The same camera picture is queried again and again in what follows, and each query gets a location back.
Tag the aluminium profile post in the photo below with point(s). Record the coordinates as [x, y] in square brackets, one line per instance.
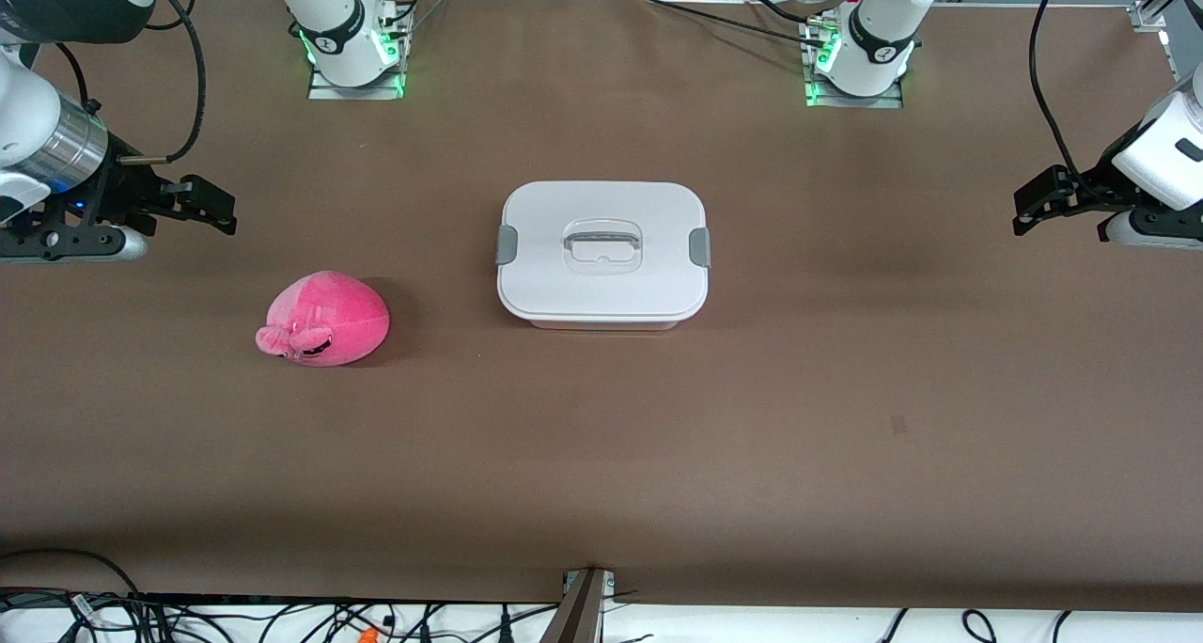
[578, 615]

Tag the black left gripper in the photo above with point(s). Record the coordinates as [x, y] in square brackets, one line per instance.
[1090, 190]

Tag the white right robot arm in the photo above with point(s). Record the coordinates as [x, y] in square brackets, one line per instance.
[334, 13]

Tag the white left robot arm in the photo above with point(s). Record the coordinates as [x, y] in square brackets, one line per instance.
[883, 23]

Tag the pink plush toy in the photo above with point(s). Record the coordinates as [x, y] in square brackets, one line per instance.
[338, 314]

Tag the white box lid grey clips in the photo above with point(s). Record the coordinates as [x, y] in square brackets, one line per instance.
[601, 286]

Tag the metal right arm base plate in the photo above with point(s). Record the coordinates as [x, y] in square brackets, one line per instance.
[324, 91]

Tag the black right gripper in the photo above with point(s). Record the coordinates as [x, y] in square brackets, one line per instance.
[125, 190]

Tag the pink plastic box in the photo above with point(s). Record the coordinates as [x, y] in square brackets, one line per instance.
[601, 325]

